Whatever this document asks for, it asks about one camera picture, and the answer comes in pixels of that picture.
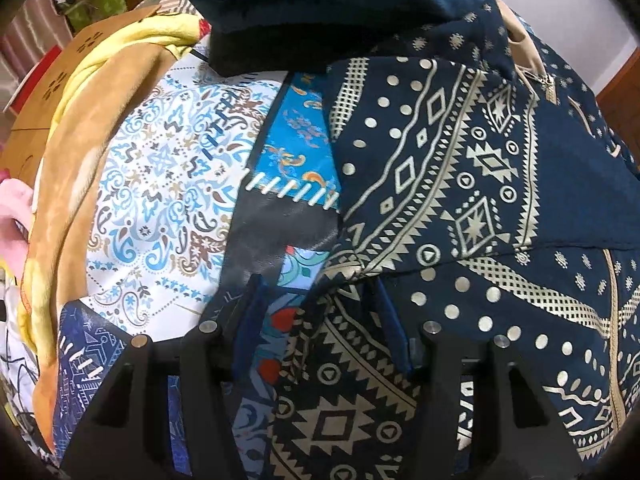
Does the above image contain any red box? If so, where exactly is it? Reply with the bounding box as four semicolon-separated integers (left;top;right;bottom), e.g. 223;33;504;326
5;42;63;111

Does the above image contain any navy patterned garment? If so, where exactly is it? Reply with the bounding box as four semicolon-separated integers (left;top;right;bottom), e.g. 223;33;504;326
270;0;640;480

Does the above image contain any yellow brown printed blanket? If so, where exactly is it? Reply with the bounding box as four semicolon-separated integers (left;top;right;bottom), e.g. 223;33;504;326
17;12;206;453

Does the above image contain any striped pink curtain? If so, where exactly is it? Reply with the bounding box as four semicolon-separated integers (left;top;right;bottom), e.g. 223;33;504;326
0;0;73;81

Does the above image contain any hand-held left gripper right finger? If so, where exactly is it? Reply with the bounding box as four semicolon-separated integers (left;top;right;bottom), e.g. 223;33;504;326
372;280;586;480

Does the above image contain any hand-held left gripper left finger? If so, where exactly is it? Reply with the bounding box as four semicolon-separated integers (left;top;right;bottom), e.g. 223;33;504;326
60;274;273;480

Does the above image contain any folded blue garment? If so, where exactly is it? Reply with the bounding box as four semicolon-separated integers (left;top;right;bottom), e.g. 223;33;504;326
188;0;501;77

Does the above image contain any cardboard box with flower cutouts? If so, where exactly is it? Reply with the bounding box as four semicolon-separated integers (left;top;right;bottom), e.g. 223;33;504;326
0;2;166;176

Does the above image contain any beige zipper bag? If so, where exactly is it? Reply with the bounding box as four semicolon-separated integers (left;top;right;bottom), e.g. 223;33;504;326
500;2;558;106

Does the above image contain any wooden door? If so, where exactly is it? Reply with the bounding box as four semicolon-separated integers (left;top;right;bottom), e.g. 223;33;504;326
594;50;640;163

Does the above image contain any pink cloth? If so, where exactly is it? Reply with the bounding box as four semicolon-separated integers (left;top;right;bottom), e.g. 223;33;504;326
0;177;38;261

